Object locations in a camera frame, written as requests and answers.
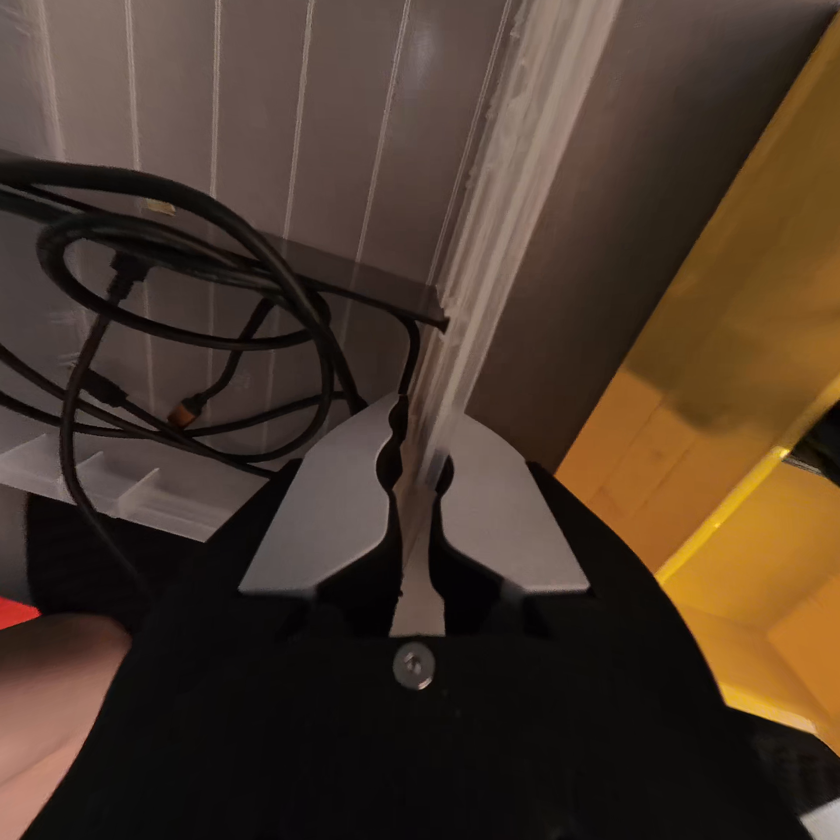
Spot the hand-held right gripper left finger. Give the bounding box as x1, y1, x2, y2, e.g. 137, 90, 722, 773
238, 392, 408, 620

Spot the person's left forearm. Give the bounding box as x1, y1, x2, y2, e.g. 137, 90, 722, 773
0, 612, 135, 828

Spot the clear plastic bin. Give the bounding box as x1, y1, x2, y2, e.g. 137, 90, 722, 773
0, 0, 628, 634

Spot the orange floor cone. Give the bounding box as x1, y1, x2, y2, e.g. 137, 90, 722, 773
0, 595, 43, 631

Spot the yellow plastic bin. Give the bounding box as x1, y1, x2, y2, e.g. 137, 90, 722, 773
552, 14, 840, 756

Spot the thick black hub cable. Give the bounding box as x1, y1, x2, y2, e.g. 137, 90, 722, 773
0, 155, 371, 592

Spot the black cable with orange bands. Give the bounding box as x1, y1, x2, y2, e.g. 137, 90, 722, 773
0, 256, 424, 473

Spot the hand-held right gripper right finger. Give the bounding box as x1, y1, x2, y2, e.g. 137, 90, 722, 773
426, 411, 592, 620

